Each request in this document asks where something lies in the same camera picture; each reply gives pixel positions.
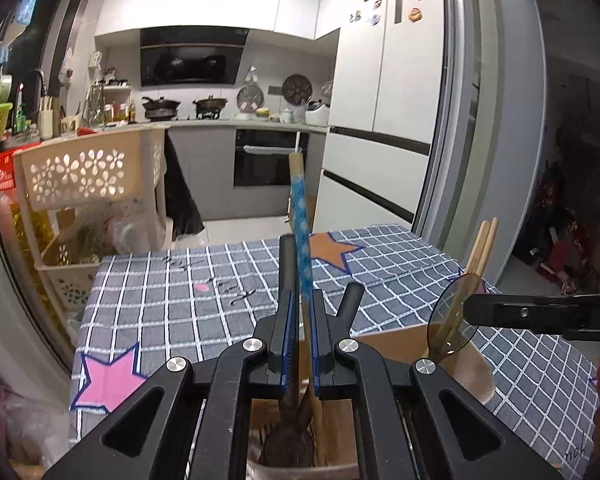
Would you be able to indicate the red box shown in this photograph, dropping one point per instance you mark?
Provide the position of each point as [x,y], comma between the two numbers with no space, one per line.
[2,172]

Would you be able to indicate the red and black clutter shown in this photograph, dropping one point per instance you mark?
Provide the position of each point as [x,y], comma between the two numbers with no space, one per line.
[575,240]

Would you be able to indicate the round dark baking pan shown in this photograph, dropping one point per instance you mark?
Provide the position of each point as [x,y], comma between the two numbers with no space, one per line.
[297,88]

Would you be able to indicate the blue patterned wooden chopstick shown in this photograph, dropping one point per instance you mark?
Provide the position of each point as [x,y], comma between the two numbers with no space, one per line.
[300,220]

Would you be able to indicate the black hanging cloth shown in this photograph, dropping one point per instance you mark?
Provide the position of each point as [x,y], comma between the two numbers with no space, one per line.
[182,190]

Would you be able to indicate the beige plastic utensil holder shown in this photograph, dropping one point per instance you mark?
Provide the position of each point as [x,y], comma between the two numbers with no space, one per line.
[472,375]

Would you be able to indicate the black kitchen faucet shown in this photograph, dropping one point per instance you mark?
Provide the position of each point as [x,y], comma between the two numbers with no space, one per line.
[32,80]

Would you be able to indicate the black range hood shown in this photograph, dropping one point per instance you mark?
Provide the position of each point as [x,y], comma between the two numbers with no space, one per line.
[190,62]

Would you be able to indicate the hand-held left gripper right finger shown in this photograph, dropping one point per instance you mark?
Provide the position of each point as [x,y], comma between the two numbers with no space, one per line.
[319,340]

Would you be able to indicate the dark wooden spoon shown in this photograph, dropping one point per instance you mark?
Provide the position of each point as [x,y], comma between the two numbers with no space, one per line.
[287,440]

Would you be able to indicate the white refrigerator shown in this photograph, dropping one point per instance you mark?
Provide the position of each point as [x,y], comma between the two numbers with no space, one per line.
[380,85]

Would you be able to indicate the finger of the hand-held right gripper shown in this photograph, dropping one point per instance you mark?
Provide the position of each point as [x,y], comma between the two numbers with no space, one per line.
[530,312]

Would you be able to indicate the black cooking pot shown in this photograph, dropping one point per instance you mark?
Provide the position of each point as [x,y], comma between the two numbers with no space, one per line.
[210,106]

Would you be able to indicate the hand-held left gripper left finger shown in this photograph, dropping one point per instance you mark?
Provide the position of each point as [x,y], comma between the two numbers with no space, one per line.
[290,320]

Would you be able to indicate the beige flower-cut basket trolley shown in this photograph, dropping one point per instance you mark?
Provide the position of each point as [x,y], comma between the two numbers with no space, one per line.
[80,175]

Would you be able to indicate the grey plaid star tablecloth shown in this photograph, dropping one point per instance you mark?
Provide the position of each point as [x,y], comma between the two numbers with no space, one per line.
[205,300]

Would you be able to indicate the white spice rack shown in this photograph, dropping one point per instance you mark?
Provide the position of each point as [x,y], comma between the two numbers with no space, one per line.
[116,105]

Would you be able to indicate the round glass pot lid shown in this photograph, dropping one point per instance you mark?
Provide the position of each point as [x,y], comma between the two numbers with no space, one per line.
[249,97]

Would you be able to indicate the black built-in oven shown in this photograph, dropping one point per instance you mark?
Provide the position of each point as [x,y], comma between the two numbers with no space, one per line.
[265,160]

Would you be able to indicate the black wok with lid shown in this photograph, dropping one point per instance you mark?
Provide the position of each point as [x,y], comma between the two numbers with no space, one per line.
[161,108]

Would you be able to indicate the white upper kitchen cabinets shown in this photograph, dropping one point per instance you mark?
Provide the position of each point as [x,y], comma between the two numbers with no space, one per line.
[205,5]

